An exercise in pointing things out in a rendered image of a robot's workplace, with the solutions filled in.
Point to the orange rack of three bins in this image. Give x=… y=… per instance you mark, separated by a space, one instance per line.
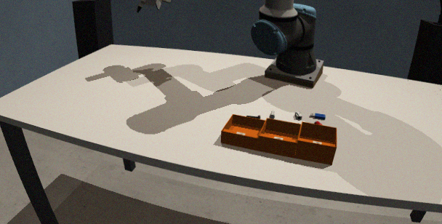
x=317 y=143

